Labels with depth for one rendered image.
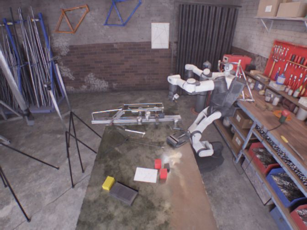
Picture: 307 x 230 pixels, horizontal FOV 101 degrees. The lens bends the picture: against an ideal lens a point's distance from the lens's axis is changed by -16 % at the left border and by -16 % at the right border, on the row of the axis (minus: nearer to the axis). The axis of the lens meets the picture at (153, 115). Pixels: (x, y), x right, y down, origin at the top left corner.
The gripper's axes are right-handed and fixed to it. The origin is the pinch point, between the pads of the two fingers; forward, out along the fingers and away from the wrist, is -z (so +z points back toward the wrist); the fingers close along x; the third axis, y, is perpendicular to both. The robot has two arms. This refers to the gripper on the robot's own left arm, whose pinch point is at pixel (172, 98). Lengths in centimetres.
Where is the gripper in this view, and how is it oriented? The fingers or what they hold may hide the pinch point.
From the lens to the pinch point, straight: 168.2
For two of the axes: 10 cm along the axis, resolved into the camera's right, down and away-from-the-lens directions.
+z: 0.0, -8.3, -5.5
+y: 7.8, 3.5, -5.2
